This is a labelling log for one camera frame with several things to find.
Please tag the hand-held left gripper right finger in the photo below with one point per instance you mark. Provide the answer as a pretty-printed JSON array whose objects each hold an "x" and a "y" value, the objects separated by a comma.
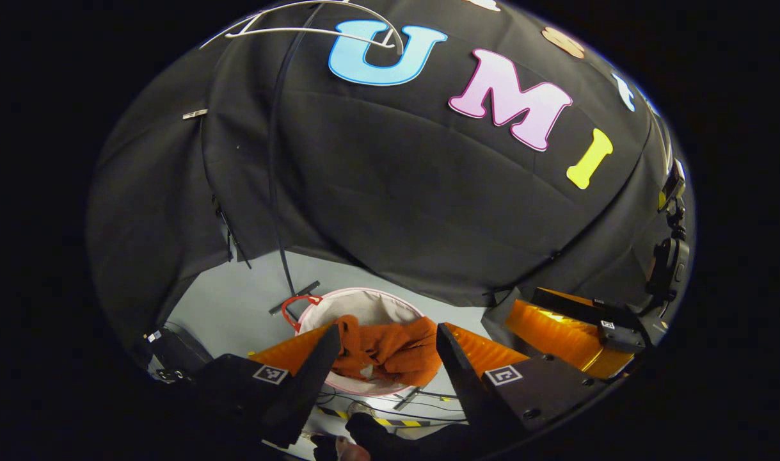
[{"x": 460, "y": 378}]

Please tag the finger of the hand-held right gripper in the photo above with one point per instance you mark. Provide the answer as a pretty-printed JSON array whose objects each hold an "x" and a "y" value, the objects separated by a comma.
[
  {"x": 556, "y": 333},
  {"x": 569, "y": 302}
]

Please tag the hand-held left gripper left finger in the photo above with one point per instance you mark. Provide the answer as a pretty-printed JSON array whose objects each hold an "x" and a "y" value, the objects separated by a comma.
[{"x": 313, "y": 384}]

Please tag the orange knitted cardigan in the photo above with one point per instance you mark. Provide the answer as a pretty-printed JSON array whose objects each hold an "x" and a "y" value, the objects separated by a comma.
[{"x": 390, "y": 352}]

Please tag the white pink laundry hamper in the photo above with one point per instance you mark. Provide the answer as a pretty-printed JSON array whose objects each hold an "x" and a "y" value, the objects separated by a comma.
[{"x": 364, "y": 307}]

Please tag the white plastic hanger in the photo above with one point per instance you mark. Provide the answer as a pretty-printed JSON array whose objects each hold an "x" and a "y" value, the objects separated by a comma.
[{"x": 300, "y": 30}]

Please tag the yellow black floor tape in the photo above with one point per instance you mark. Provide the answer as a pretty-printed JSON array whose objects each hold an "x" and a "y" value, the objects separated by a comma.
[{"x": 396, "y": 422}]

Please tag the black floor device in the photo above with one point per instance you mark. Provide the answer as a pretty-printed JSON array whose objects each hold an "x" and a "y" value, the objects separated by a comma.
[{"x": 178, "y": 349}]

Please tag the black backdrop cloth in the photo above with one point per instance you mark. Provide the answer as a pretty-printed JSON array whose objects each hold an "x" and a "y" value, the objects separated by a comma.
[{"x": 396, "y": 192}]

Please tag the silver metal clip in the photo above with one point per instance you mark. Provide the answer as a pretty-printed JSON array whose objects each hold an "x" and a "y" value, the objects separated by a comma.
[{"x": 194, "y": 114}]

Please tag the black clothes rail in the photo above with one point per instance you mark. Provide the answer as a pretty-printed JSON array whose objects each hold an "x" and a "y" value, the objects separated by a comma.
[{"x": 272, "y": 179}]

